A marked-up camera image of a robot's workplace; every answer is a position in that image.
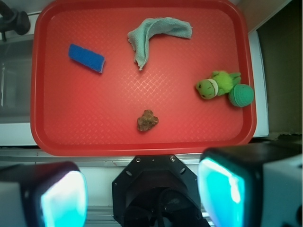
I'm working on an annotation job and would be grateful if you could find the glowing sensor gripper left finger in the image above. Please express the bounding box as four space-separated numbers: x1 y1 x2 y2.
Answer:
0 161 88 227

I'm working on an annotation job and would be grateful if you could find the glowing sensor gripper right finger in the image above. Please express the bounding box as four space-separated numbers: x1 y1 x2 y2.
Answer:
197 141 303 227

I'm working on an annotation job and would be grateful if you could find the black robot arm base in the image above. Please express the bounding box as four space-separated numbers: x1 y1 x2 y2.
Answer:
112 155 210 227

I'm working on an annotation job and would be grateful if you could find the light teal cloth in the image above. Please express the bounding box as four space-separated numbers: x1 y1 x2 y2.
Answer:
127 17 193 71

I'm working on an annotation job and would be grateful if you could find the green rubber ball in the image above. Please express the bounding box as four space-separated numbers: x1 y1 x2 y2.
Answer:
228 84 254 107

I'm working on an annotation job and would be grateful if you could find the green frog plush toy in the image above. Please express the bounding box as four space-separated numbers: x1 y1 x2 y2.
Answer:
195 71 241 100

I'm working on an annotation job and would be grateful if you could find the brown rock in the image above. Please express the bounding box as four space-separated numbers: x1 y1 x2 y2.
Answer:
137 109 159 132

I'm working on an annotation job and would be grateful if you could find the red plastic tray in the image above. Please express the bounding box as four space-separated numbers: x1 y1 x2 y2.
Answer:
30 0 257 156

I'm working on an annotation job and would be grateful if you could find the blue sponge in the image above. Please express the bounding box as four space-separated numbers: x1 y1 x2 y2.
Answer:
68 44 105 73

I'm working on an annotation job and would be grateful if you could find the black clamp knob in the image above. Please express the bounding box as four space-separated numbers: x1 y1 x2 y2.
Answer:
0 0 31 42

